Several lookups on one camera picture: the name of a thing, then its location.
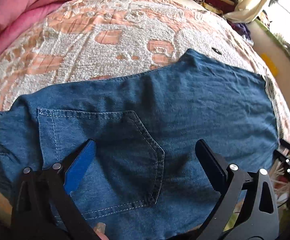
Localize blue denim pants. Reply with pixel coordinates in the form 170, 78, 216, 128
0, 49, 278, 239

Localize person's left hand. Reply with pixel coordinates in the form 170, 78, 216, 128
93, 222, 109, 240

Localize purple cloth pile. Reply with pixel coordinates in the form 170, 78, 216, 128
228, 21, 251, 40

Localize peach white tufted bedspread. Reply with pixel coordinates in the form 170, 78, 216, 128
0, 0, 290, 224

